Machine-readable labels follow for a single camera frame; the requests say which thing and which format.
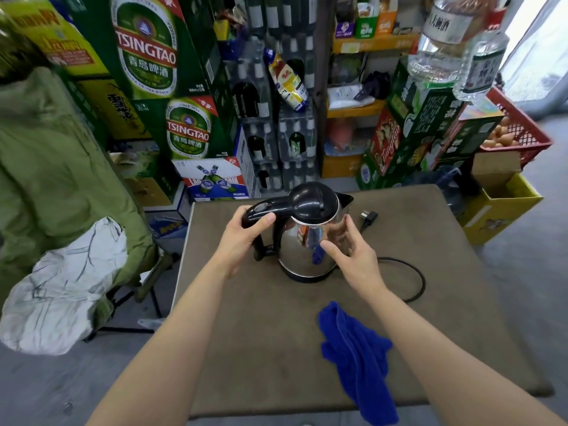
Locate person's right hand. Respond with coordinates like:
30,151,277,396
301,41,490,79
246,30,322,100
319,215,389,305

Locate person's left hand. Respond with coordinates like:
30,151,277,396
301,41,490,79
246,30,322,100
220,204,278,280

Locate black power cord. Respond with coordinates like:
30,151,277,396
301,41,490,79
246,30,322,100
350,210,427,304

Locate steel electric kettle black handle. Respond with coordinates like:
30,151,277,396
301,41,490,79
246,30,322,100
241,181,355,283

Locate person's left forearm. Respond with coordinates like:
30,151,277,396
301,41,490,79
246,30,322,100
86,257,243,426

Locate person's right forearm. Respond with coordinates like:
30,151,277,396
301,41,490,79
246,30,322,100
362,286,568,426

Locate blue and white beer carton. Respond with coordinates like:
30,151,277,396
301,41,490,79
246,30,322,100
172,126,258,202

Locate blue cloth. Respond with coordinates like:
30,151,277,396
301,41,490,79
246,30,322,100
318,300,399,426

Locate brown table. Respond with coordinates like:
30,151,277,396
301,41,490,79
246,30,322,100
170,185,554,420

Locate stack of wrapped beer bottles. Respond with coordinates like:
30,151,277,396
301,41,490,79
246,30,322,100
217,0,329,193

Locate small green beer carton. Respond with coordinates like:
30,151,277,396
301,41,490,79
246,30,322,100
150,95,240,160

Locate yellow cardboard box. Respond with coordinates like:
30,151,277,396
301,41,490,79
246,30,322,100
457,150,544,246

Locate stack of green printed cartons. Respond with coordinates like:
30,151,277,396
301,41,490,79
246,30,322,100
354,55,505,191

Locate yellow and black carton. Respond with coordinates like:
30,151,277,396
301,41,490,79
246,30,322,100
75,77,151,143

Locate white crumpled cloth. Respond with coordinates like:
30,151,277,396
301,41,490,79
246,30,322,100
0,216,130,356

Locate pile of brown eggs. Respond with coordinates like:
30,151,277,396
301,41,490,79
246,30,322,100
481,115,522,149

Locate green folding chair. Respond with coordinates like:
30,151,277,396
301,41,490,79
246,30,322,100
0,66,178,342

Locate red plastic crate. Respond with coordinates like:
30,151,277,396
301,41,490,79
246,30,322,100
479,86,554,169

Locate large green beer carton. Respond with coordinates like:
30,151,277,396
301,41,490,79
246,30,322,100
62,0,222,101

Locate orange shelf unit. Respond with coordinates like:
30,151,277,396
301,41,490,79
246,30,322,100
321,0,422,180

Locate clear liquor jug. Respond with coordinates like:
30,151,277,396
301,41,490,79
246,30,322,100
407,0,500,85
452,8,511,105

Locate clear plastic door curtain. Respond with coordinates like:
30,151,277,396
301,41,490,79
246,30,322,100
496,0,568,120

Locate yellow carton with red print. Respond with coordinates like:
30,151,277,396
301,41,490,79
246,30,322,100
0,0,112,80

